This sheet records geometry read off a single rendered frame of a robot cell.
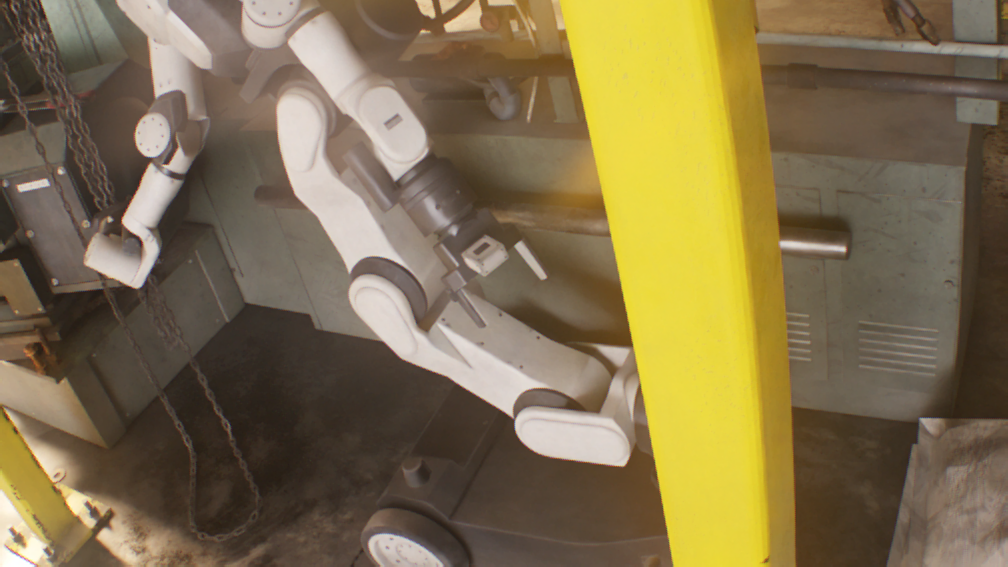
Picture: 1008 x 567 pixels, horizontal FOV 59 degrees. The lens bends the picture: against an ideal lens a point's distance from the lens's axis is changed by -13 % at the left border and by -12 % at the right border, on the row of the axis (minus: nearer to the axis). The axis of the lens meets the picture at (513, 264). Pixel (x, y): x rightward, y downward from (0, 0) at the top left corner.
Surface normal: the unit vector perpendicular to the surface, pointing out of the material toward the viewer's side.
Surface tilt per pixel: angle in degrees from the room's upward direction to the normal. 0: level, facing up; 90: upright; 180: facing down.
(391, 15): 51
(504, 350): 36
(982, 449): 16
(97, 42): 90
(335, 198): 113
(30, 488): 90
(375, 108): 57
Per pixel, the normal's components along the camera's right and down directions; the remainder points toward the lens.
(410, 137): 0.28, -0.10
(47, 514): 0.86, 0.10
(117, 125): 0.94, -0.17
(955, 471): -0.43, -0.70
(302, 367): -0.22, -0.81
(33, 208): -0.14, 0.58
